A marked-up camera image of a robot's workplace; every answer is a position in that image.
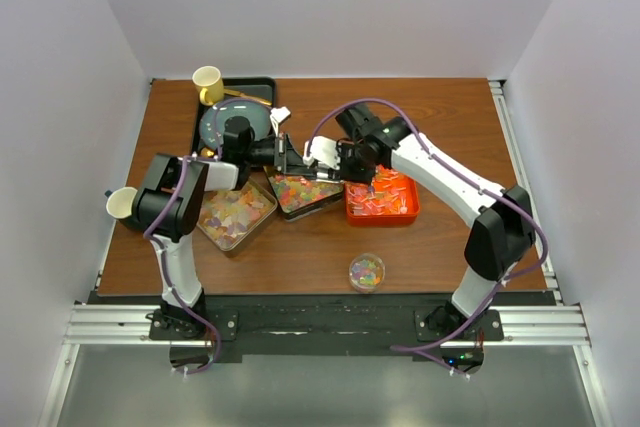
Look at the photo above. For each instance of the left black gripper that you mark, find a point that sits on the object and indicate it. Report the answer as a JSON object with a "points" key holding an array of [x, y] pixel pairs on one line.
{"points": [[290, 162]]}

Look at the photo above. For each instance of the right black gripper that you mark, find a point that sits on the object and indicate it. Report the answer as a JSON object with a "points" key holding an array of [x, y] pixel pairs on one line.
{"points": [[344, 172]]}

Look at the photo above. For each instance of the gold tin of gummy candies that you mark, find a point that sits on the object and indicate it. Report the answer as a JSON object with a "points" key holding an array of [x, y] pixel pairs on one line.
{"points": [[298, 196]]}

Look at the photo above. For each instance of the orange box of lollipops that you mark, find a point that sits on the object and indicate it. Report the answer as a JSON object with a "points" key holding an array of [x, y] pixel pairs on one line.
{"points": [[391, 200]]}

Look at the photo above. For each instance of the silver tin of popsicle candies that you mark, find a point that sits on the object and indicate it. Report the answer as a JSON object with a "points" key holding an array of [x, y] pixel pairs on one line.
{"points": [[230, 219]]}

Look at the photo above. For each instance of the clear plastic jar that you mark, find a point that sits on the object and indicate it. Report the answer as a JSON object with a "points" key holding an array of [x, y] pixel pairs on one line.
{"points": [[366, 273]]}

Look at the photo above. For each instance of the metal candy scoop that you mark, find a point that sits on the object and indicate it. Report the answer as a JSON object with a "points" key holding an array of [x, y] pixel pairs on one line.
{"points": [[328, 175]]}

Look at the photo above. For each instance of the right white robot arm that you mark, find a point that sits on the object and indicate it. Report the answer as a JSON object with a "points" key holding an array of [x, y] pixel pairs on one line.
{"points": [[500, 219]]}

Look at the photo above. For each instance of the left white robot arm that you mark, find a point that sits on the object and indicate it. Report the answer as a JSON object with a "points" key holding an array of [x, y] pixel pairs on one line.
{"points": [[166, 207]]}

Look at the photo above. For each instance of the black serving tray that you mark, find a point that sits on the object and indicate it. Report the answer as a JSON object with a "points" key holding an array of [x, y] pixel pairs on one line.
{"points": [[259, 86]]}

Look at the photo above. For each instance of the gold spoon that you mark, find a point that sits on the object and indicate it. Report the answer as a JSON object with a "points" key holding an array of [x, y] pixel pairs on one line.
{"points": [[207, 153]]}

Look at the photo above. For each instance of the blue-grey plate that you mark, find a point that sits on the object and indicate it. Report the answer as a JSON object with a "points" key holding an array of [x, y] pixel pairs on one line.
{"points": [[212, 125]]}

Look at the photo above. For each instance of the yellow mug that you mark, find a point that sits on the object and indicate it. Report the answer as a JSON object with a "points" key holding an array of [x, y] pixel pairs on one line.
{"points": [[209, 85]]}

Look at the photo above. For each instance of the dark green paper cup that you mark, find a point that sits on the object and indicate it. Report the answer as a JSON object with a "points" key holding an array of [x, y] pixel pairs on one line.
{"points": [[119, 206]]}

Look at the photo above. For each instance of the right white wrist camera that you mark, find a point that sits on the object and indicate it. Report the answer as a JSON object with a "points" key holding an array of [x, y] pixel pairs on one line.
{"points": [[322, 150]]}

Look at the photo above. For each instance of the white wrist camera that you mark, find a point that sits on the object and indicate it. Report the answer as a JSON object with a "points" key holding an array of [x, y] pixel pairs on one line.
{"points": [[277, 116], [322, 150]]}

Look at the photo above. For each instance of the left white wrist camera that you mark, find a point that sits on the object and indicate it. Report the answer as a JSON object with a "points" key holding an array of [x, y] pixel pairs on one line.
{"points": [[277, 116]]}

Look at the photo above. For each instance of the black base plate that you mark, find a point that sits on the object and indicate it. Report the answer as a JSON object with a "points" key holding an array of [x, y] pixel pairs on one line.
{"points": [[318, 325]]}

